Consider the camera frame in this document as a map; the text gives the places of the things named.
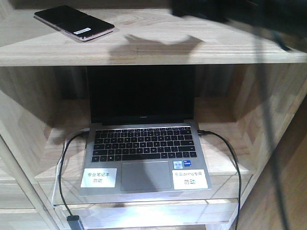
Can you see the black foldable smartphone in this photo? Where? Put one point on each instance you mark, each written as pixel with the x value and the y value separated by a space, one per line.
pixel 75 23

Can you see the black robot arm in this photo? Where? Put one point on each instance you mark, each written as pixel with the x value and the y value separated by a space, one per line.
pixel 279 16

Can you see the grey laptop computer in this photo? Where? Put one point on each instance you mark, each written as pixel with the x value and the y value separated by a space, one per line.
pixel 143 136

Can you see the light wooden shelf unit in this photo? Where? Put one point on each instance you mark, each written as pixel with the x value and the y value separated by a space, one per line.
pixel 35 118

